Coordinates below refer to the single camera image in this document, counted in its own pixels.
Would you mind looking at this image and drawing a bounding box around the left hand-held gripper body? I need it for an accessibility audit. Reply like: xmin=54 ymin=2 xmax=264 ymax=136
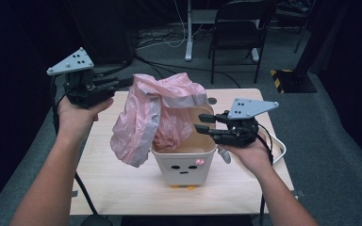
xmin=46 ymin=46 xmax=118 ymax=109

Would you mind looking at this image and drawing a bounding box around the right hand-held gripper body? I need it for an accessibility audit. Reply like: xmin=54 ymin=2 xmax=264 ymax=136
xmin=211 ymin=97 xmax=280 ymax=149

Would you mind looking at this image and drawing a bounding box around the pink plastic trash bag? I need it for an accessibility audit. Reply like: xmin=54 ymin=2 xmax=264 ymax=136
xmin=109 ymin=72 xmax=209 ymax=169

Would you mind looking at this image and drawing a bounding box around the white trash bin with face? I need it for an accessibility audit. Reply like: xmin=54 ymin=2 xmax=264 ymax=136
xmin=150 ymin=104 xmax=233 ymax=191

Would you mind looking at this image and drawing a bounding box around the person's right hand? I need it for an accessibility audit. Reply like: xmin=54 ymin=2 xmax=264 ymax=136
xmin=217 ymin=131 xmax=276 ymax=179

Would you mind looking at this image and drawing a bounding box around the person's left hand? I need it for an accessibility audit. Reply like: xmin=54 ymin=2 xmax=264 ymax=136
xmin=57 ymin=94 xmax=115 ymax=140

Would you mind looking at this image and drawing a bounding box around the black stand with striped base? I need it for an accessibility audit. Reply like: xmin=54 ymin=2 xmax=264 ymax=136
xmin=270 ymin=0 xmax=352 ymax=94

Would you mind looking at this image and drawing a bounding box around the black folding chair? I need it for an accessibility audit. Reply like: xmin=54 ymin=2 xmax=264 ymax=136
xmin=207 ymin=0 xmax=278 ymax=85

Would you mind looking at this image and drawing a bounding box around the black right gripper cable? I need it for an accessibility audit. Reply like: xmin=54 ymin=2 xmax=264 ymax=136
xmin=256 ymin=122 xmax=275 ymax=226

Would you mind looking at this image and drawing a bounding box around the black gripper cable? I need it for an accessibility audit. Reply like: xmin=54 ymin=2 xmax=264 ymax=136
xmin=50 ymin=74 xmax=114 ymax=226
xmin=256 ymin=122 xmax=275 ymax=226

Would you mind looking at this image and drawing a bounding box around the white floor cable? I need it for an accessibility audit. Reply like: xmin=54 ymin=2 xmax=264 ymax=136
xmin=135 ymin=0 xmax=204 ymax=51

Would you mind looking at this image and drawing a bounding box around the black floor cable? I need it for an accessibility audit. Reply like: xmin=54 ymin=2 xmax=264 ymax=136
xmin=133 ymin=53 xmax=242 ymax=89

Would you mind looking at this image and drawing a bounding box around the white desk frame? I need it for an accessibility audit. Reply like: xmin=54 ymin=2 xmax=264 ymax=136
xmin=168 ymin=0 xmax=262 ymax=62

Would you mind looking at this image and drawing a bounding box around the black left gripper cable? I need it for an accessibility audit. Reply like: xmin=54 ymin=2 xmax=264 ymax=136
xmin=50 ymin=74 xmax=114 ymax=226

